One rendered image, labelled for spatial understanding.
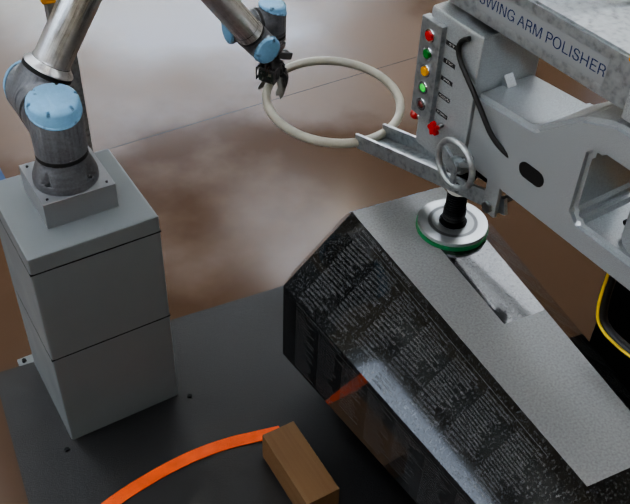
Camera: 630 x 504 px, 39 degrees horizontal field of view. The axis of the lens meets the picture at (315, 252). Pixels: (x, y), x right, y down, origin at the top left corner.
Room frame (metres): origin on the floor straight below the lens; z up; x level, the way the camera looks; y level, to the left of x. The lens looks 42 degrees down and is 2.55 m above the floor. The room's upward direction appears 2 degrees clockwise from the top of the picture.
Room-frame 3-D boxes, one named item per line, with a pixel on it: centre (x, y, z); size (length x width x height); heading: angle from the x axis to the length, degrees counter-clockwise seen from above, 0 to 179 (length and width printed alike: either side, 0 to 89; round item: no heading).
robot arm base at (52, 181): (2.06, 0.74, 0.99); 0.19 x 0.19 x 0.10
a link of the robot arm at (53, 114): (2.07, 0.74, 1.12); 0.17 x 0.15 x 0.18; 34
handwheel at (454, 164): (1.90, -0.38, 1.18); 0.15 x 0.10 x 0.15; 35
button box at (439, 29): (2.06, -0.28, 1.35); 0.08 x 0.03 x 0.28; 35
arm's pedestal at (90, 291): (2.06, 0.74, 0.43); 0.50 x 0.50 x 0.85; 33
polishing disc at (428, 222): (2.06, -0.41, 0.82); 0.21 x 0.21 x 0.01
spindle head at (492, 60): (2.00, -0.46, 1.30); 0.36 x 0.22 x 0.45; 35
